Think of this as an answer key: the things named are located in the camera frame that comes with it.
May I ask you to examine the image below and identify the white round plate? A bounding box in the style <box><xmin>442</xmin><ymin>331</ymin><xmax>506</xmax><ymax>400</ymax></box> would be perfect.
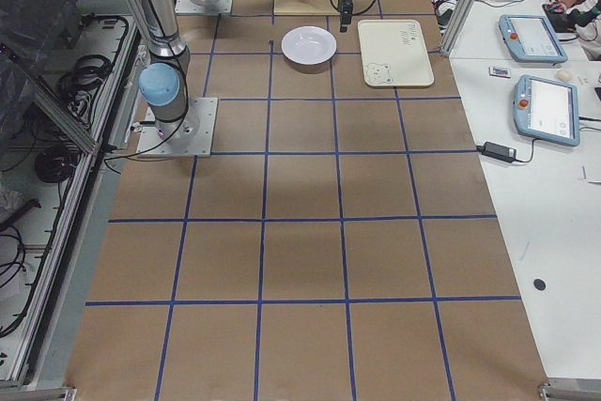
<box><xmin>281</xmin><ymin>25</ymin><xmax>337</xmax><ymax>66</ymax></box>

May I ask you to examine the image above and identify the cream bear tray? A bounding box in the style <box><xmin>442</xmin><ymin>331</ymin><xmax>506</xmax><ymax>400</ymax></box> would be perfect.
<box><xmin>358</xmin><ymin>20</ymin><xmax>435</xmax><ymax>87</ymax></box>

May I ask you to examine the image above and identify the bamboo cutting board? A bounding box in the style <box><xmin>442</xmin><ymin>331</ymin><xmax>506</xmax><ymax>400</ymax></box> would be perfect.
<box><xmin>273</xmin><ymin>0</ymin><xmax>338</xmax><ymax>16</ymax></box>

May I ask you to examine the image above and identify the blue teach pendant far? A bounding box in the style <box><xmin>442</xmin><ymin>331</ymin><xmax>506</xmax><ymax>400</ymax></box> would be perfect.
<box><xmin>499</xmin><ymin>14</ymin><xmax>568</xmax><ymax>64</ymax></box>

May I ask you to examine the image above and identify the blue teach pendant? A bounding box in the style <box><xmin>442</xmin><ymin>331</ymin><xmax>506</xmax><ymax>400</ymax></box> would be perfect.
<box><xmin>499</xmin><ymin>14</ymin><xmax>568</xmax><ymax>64</ymax></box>
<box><xmin>513</xmin><ymin>75</ymin><xmax>580</xmax><ymax>147</ymax></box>

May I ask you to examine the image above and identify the black power adapter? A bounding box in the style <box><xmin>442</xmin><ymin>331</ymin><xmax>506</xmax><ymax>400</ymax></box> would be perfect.
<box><xmin>476</xmin><ymin>142</ymin><xmax>516</xmax><ymax>163</ymax></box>

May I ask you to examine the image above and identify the blue teach pendant near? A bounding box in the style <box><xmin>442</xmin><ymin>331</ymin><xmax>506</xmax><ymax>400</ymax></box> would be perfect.
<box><xmin>513</xmin><ymin>75</ymin><xmax>580</xmax><ymax>147</ymax></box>

